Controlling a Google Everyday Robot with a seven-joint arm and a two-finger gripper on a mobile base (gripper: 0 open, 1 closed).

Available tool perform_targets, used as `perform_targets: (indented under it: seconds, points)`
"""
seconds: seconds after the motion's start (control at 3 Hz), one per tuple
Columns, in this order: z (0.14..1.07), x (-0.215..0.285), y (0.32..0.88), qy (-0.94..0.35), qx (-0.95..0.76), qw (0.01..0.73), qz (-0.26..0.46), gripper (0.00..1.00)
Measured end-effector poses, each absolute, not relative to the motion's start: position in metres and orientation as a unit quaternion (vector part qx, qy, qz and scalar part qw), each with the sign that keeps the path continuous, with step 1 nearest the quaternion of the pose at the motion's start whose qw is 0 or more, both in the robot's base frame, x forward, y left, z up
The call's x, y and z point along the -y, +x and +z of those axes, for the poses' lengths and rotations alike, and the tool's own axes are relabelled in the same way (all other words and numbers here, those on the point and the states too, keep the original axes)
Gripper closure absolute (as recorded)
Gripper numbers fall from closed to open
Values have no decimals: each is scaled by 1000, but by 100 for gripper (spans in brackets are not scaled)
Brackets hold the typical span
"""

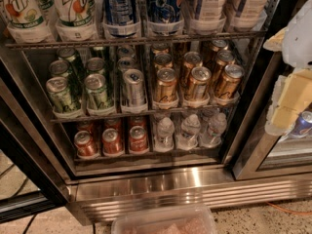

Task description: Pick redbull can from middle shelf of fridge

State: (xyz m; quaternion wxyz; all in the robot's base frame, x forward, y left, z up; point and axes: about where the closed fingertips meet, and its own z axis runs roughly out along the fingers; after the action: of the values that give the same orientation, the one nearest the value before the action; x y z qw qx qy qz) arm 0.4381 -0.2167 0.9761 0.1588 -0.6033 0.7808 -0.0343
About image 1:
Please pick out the white rounded gripper body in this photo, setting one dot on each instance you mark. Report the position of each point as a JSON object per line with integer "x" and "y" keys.
{"x": 298, "y": 44}

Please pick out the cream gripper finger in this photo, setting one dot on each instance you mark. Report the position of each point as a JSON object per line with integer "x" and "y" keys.
{"x": 291, "y": 95}
{"x": 274, "y": 43}

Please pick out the silver red bull can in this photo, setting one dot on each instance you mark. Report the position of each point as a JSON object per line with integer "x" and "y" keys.
{"x": 126, "y": 63}
{"x": 133, "y": 88}

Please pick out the blue can behind glass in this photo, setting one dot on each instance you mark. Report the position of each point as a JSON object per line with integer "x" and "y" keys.
{"x": 302, "y": 125}

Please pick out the gold can front right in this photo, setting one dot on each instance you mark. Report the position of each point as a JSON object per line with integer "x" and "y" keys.
{"x": 229, "y": 81}

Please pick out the gold can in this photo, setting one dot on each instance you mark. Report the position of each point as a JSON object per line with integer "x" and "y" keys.
{"x": 198, "y": 83}
{"x": 165, "y": 90}
{"x": 229, "y": 81}

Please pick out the gold can front middle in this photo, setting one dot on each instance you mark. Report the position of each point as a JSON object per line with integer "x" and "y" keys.
{"x": 198, "y": 83}

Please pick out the water bottle middle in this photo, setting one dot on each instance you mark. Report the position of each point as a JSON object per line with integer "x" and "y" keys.
{"x": 189, "y": 130}

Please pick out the water bottle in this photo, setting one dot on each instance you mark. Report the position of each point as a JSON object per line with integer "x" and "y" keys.
{"x": 164, "y": 135}
{"x": 211, "y": 137}
{"x": 189, "y": 130}

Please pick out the gold can front left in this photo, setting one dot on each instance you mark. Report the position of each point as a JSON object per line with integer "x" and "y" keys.
{"x": 165, "y": 90}

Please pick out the red can front right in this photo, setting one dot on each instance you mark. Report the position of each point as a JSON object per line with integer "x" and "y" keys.
{"x": 138, "y": 139}

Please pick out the stainless steel fridge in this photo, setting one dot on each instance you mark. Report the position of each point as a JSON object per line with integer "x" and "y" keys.
{"x": 249, "y": 166}

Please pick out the green can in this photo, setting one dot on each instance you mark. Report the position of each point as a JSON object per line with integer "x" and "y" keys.
{"x": 97, "y": 92}
{"x": 61, "y": 96}

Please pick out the red can front middle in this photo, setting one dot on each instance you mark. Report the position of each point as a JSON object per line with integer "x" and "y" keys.
{"x": 112, "y": 144}

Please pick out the red can front left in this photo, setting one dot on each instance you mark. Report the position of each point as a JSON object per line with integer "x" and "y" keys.
{"x": 86, "y": 147}

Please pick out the green can front left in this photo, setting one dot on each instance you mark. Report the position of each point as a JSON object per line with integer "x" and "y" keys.
{"x": 61, "y": 96}

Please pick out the white bottle right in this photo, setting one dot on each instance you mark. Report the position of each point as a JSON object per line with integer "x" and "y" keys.
{"x": 242, "y": 15}

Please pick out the white bottle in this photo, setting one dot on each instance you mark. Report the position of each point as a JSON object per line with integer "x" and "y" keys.
{"x": 206, "y": 16}
{"x": 242, "y": 15}

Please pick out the white bottle left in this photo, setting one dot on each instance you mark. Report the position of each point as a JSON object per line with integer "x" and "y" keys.
{"x": 206, "y": 16}

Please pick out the water bottle right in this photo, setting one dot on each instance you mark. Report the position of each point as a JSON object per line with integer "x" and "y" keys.
{"x": 211, "y": 137}

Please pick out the blue bottle right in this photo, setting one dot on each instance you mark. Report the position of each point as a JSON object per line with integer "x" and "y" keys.
{"x": 164, "y": 16}

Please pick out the blue bottle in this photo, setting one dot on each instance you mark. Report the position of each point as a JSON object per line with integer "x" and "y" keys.
{"x": 121, "y": 17}
{"x": 164, "y": 16}

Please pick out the water bottle left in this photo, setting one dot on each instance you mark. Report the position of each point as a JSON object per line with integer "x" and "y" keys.
{"x": 164, "y": 135}

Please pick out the blue bottle left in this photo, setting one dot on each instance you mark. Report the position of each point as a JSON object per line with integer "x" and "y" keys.
{"x": 121, "y": 17}

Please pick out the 7up bottle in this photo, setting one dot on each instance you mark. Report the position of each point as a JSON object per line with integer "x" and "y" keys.
{"x": 27, "y": 23}
{"x": 76, "y": 19}

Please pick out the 7up bottle left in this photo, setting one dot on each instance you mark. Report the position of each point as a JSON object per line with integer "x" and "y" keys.
{"x": 27, "y": 23}

